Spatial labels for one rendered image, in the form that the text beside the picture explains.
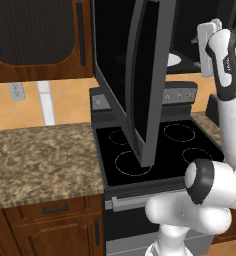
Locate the black oven door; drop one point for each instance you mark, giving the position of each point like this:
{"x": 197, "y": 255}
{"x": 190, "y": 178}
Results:
{"x": 126, "y": 230}

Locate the black stove hob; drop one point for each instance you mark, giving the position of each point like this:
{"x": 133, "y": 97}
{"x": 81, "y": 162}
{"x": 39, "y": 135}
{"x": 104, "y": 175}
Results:
{"x": 170, "y": 150}

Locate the wooden drawer front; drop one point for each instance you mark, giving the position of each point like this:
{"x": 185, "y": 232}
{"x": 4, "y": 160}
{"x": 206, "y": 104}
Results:
{"x": 80, "y": 208}

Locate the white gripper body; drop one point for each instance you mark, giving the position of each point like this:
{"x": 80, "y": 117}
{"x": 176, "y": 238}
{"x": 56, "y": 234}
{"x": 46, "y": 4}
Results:
{"x": 204, "y": 50}

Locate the grey wall socket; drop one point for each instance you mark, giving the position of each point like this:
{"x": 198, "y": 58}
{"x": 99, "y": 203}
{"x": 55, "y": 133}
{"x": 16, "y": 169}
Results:
{"x": 16, "y": 91}

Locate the black microwave door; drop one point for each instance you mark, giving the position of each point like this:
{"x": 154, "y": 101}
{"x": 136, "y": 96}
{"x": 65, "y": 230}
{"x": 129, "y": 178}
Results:
{"x": 115, "y": 60}

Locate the white microwave turntable plate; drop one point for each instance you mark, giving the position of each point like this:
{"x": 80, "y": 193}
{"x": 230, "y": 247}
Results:
{"x": 173, "y": 60}

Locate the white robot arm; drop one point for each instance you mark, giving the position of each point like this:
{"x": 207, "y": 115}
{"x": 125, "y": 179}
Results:
{"x": 220, "y": 186}

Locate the black countertop appliance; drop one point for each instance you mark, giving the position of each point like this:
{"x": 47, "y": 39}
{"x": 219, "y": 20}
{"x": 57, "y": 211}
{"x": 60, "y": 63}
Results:
{"x": 213, "y": 108}

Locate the black microwave oven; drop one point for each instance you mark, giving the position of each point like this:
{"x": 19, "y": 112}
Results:
{"x": 186, "y": 20}

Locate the wooden glass-front cupboard door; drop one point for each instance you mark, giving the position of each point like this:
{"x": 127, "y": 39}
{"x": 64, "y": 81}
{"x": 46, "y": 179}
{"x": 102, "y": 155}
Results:
{"x": 30, "y": 33}

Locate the wooden base cupboard door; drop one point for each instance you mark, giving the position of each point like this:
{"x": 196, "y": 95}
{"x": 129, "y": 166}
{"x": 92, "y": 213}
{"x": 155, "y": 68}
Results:
{"x": 56, "y": 238}

